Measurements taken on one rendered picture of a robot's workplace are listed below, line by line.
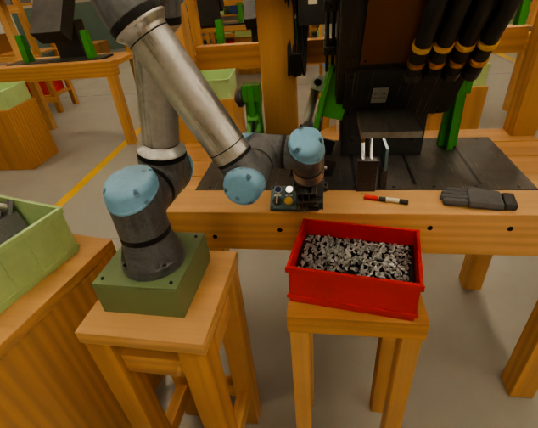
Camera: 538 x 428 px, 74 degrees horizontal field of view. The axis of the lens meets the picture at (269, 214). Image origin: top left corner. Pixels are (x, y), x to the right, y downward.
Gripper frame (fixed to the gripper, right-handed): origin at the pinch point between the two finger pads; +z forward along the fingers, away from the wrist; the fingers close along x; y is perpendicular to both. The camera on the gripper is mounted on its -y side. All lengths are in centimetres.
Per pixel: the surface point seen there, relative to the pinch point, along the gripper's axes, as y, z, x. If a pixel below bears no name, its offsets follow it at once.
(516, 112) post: -52, 33, 79
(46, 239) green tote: 16, -5, -79
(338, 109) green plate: -29.8, -2.1, 7.8
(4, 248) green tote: 22, -16, -82
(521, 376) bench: 46, 66, 80
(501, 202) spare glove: 0, 3, 53
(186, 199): -2.9, 7.5, -42.5
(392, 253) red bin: 17.2, -3.3, 21.7
